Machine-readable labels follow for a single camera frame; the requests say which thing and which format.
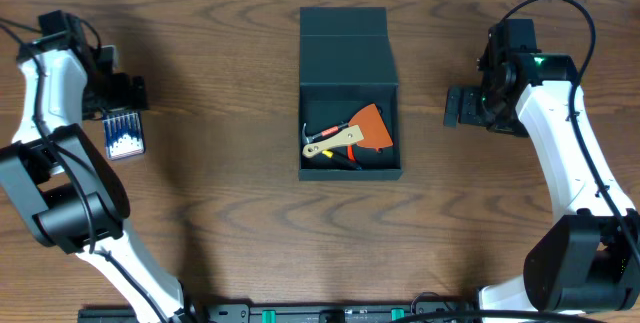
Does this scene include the orange scraper wooden handle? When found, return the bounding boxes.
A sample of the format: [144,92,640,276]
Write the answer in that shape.
[302,104,393,158]

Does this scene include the black yellow screwdriver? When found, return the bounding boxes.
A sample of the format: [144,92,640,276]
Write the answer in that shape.
[322,150,362,171]

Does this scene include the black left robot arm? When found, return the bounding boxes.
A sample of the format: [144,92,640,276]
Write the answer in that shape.
[1,10,205,322]

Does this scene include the dark green box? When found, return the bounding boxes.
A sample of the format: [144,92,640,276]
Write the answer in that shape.
[298,7,403,181]

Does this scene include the red handled pliers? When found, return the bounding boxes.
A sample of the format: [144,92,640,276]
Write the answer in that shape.
[347,145,356,162]

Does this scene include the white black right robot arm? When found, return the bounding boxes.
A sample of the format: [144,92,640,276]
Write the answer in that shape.
[444,19,639,314]

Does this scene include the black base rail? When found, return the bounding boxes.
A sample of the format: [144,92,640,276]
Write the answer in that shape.
[77,300,579,323]

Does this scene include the blue precision screwdriver set case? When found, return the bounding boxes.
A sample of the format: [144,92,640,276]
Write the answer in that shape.
[102,111,146,160]

